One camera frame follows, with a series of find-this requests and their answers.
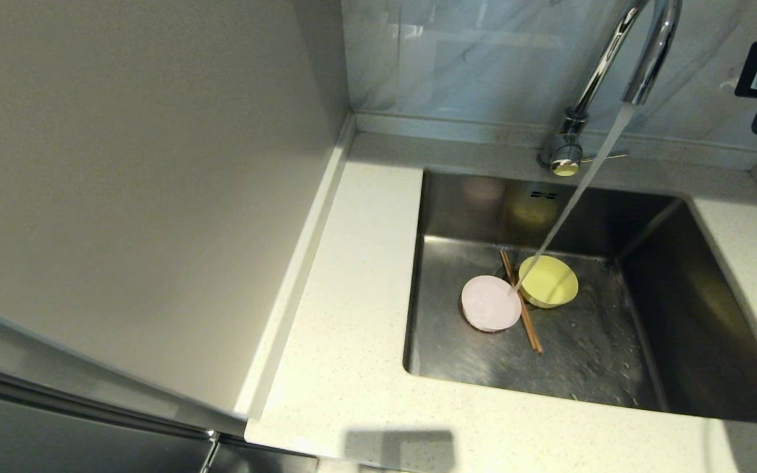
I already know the running water stream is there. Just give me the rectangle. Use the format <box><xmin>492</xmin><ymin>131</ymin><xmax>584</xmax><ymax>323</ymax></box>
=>
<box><xmin>513</xmin><ymin>102</ymin><xmax>637</xmax><ymax>293</ymax></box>

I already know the brown wooden chopstick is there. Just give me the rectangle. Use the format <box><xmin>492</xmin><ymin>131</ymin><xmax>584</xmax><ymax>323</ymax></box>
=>
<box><xmin>502</xmin><ymin>250</ymin><xmax>543</xmax><ymax>353</ymax></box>
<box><xmin>499</xmin><ymin>250</ymin><xmax>539</xmax><ymax>353</ymax></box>

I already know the yellow plastic bowl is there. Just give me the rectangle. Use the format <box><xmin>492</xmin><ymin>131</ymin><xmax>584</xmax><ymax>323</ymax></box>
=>
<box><xmin>518</xmin><ymin>255</ymin><xmax>580</xmax><ymax>309</ymax></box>

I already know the chrome gooseneck kitchen faucet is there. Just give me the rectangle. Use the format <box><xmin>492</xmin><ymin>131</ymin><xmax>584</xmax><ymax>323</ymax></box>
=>
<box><xmin>536</xmin><ymin>0</ymin><xmax>683</xmax><ymax>178</ymax></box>

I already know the tall beige cabinet panel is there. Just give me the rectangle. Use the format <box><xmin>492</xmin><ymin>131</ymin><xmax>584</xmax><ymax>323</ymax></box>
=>
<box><xmin>0</xmin><ymin>0</ymin><xmax>357</xmax><ymax>438</ymax></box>

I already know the chrome cabinet handle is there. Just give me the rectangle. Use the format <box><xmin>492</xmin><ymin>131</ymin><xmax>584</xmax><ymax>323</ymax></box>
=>
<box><xmin>198</xmin><ymin>428</ymin><xmax>223</xmax><ymax>473</ymax></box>

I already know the pink plastic bowl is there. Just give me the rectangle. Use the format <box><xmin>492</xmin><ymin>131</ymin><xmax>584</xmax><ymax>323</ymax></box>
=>
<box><xmin>461</xmin><ymin>275</ymin><xmax>522</xmax><ymax>333</ymax></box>

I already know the stainless steel sink basin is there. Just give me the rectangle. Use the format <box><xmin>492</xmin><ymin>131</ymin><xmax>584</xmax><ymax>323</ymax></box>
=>
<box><xmin>402</xmin><ymin>168</ymin><xmax>757</xmax><ymax>425</ymax></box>

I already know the dark grey cabinet front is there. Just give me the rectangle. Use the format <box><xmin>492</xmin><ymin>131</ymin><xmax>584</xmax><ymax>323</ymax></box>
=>
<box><xmin>0</xmin><ymin>358</ymin><xmax>319</xmax><ymax>473</ymax></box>

